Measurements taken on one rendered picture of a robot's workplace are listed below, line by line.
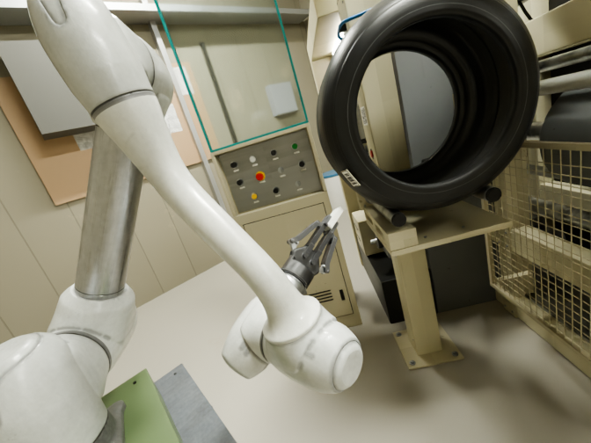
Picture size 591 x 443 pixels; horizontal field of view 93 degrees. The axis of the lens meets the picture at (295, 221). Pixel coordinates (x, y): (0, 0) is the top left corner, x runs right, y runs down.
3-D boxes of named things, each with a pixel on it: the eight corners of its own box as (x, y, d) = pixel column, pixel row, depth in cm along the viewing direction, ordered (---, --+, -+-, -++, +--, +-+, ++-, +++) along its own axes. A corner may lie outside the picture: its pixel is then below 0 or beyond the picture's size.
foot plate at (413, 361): (392, 333, 165) (391, 330, 164) (439, 323, 162) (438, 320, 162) (409, 370, 139) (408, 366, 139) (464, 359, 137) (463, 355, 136)
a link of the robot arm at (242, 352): (278, 312, 68) (316, 324, 58) (238, 374, 61) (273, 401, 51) (250, 285, 64) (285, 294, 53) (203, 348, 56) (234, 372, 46)
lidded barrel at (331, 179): (340, 201, 471) (332, 169, 455) (363, 201, 434) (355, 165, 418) (322, 212, 445) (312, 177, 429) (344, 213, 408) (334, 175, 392)
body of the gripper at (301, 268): (272, 271, 67) (292, 242, 71) (297, 293, 69) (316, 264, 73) (285, 268, 61) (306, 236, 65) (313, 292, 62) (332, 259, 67)
